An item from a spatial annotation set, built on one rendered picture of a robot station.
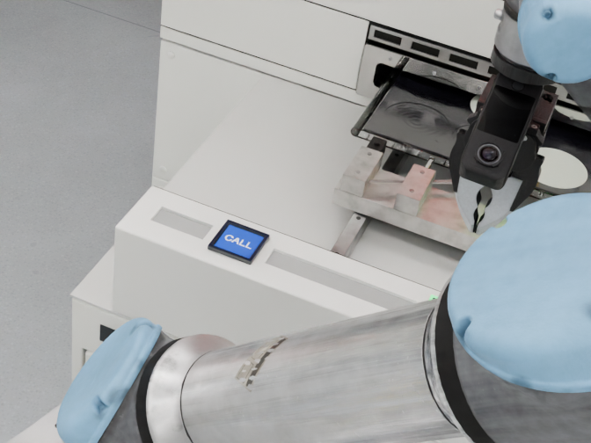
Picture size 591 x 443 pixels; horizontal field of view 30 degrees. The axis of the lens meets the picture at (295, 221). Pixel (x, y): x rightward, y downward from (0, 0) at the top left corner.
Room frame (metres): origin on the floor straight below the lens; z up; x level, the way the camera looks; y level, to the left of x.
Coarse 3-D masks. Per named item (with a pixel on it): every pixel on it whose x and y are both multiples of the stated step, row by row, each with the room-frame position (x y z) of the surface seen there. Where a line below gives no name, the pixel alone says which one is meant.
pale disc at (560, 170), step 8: (544, 152) 1.39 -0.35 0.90; (552, 152) 1.39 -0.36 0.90; (560, 152) 1.40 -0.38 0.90; (544, 160) 1.37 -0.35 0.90; (552, 160) 1.37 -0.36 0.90; (560, 160) 1.37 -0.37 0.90; (568, 160) 1.38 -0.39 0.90; (576, 160) 1.38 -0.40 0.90; (544, 168) 1.35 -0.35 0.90; (552, 168) 1.35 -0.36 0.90; (560, 168) 1.35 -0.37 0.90; (568, 168) 1.36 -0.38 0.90; (576, 168) 1.36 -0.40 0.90; (584, 168) 1.36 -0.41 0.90; (544, 176) 1.33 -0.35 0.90; (552, 176) 1.33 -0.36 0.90; (560, 176) 1.33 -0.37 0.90; (568, 176) 1.34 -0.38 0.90; (576, 176) 1.34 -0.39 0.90; (584, 176) 1.34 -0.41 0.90; (544, 184) 1.31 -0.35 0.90; (552, 184) 1.31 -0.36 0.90; (560, 184) 1.31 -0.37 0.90; (568, 184) 1.32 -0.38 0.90; (576, 184) 1.32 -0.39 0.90
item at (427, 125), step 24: (408, 72) 1.55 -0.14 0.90; (408, 96) 1.48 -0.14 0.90; (432, 96) 1.49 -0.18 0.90; (456, 96) 1.50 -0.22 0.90; (384, 120) 1.40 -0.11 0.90; (408, 120) 1.41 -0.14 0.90; (432, 120) 1.42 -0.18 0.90; (456, 120) 1.43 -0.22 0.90; (552, 120) 1.48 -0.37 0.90; (408, 144) 1.35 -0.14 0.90; (432, 144) 1.36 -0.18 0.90; (552, 144) 1.41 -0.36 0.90; (576, 144) 1.43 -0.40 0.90; (552, 192) 1.29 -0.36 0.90; (576, 192) 1.30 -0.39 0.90
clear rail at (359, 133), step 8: (352, 128) 1.36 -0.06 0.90; (360, 128) 1.36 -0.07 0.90; (360, 136) 1.35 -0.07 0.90; (368, 136) 1.35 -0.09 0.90; (376, 136) 1.35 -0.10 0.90; (392, 144) 1.34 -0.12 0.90; (400, 144) 1.34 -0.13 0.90; (408, 152) 1.33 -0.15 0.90; (416, 152) 1.33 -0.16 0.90; (424, 152) 1.33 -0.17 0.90; (424, 160) 1.33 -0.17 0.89; (440, 160) 1.32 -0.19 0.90; (448, 160) 1.32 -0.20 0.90; (448, 168) 1.32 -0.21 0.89; (536, 192) 1.28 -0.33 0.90; (544, 192) 1.28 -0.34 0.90
